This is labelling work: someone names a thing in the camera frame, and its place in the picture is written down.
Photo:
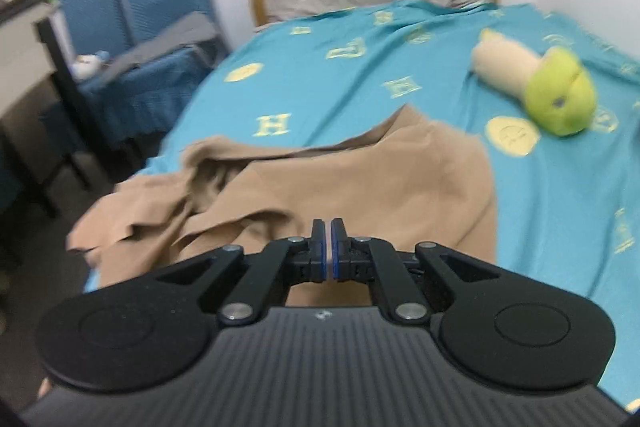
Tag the teal printed bedsheet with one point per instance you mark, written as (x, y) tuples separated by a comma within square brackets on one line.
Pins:
[(350, 82)]

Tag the green and beige plush toy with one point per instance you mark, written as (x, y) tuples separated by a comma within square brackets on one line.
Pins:
[(560, 92)]

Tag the grey seat cushion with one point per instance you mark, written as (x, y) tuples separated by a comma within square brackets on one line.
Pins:
[(185, 34)]

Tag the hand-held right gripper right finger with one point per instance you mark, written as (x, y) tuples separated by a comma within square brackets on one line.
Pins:
[(337, 259)]

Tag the tan shirt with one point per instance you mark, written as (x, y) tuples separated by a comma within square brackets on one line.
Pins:
[(350, 177)]

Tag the white table with dark legs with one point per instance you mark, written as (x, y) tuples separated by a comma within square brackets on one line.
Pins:
[(20, 72)]

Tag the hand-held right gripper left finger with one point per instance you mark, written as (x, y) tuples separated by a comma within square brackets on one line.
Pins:
[(320, 259)]

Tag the small white plush toy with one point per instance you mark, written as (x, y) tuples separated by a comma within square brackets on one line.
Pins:
[(89, 64)]

